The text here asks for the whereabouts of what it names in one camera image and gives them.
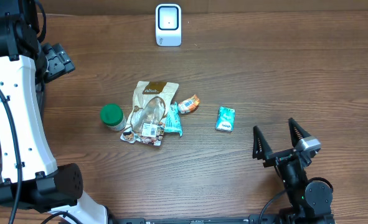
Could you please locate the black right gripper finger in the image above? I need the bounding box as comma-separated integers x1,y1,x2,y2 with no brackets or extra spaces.
252,126,272,159
288,118,311,147

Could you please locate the teal tissue pack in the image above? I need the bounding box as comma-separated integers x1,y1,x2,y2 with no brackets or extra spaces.
215,106,235,132

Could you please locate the green lid white jar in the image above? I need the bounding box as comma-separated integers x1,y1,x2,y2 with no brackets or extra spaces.
100,104,126,131

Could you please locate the orange snack packet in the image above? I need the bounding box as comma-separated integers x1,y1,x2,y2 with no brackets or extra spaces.
178,95,201,114

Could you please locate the teal snack packet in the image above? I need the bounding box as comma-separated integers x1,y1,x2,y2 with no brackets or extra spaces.
164,102,183,137

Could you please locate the beige brown snack pouch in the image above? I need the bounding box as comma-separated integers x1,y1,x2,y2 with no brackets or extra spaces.
120,81,179,146

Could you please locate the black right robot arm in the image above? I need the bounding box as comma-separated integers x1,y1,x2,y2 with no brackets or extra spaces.
252,118,335,224

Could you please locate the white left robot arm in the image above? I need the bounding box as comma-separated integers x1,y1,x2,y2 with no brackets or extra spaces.
0,0,113,223

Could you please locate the white barcode scanner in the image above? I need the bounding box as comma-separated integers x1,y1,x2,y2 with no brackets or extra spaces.
155,3,182,47

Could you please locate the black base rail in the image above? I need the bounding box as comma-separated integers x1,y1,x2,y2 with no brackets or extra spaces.
115,214,337,224

